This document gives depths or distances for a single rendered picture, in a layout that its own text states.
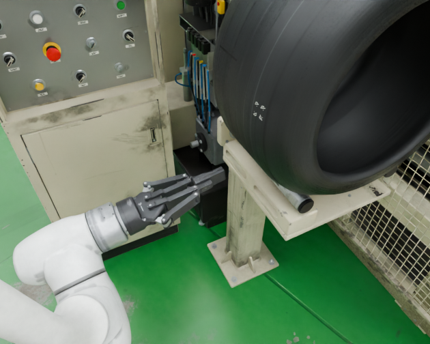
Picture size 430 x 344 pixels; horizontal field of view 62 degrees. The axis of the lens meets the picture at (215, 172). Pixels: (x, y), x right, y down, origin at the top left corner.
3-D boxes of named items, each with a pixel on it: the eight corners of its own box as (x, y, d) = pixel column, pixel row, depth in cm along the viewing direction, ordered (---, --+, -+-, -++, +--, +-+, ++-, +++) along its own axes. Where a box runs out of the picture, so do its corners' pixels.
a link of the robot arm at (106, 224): (81, 203, 72) (110, 190, 74) (97, 228, 79) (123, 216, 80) (91, 236, 66) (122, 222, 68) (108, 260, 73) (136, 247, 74)
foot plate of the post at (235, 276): (207, 245, 186) (207, 241, 183) (251, 226, 195) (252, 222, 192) (231, 288, 169) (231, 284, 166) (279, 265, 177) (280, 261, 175)
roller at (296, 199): (242, 134, 112) (229, 136, 110) (244, 121, 109) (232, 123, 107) (311, 211, 90) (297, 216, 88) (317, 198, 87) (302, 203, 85)
